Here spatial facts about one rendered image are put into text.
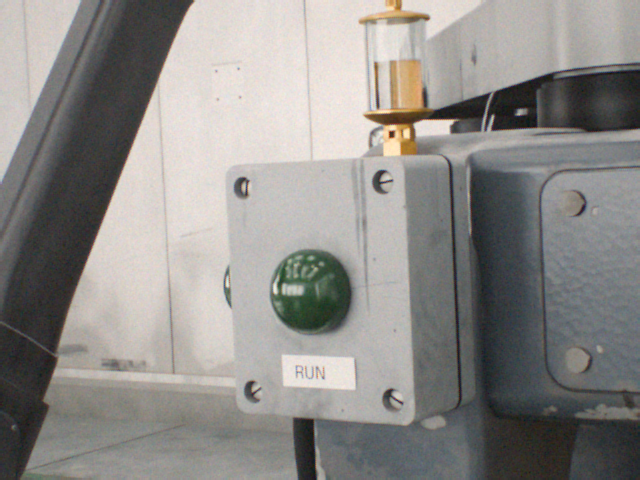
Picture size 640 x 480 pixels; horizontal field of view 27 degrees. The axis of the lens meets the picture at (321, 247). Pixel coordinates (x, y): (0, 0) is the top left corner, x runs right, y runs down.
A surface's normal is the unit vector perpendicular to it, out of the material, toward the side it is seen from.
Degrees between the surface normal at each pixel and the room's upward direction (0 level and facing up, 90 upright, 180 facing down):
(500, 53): 90
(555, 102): 90
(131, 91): 85
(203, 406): 90
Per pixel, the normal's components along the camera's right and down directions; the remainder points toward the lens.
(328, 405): -0.55, 0.07
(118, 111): 0.78, -0.10
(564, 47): -0.86, 0.07
